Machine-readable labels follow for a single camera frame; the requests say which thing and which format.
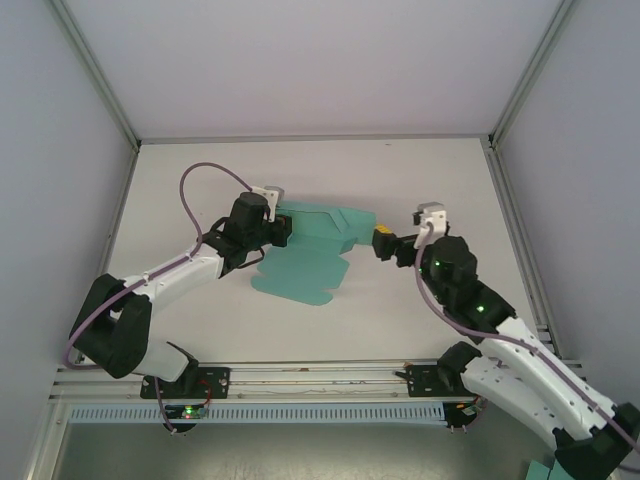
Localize green cardboard box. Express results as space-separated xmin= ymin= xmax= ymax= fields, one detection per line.
xmin=249 ymin=199 xmax=377 ymax=307

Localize circuit board with green light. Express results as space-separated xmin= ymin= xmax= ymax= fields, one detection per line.
xmin=164 ymin=404 xmax=209 ymax=421

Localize thin black cable loop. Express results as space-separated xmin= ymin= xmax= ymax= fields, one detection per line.
xmin=233 ymin=244 xmax=267 ymax=271

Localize aluminium side rail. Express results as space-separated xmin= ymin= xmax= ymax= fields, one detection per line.
xmin=27 ymin=144 xmax=141 ymax=480
xmin=483 ymin=134 xmax=586 ymax=374

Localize black right mount plate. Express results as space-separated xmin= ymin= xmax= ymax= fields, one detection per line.
xmin=405 ymin=364 xmax=444 ymax=399

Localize black mount plate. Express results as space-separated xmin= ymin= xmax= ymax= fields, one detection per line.
xmin=405 ymin=364 xmax=444 ymax=399
xmin=139 ymin=367 xmax=231 ymax=401

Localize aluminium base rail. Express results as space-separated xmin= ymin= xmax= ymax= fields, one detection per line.
xmin=49 ymin=358 xmax=584 ymax=401

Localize black left mount plate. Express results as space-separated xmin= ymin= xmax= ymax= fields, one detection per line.
xmin=139 ymin=367 xmax=231 ymax=401

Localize white slotted cable duct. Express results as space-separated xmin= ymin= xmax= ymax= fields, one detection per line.
xmin=69 ymin=403 xmax=446 ymax=425

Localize aluminium frame post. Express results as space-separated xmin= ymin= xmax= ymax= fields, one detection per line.
xmin=489 ymin=0 xmax=576 ymax=151
xmin=49 ymin=0 xmax=142 ymax=151

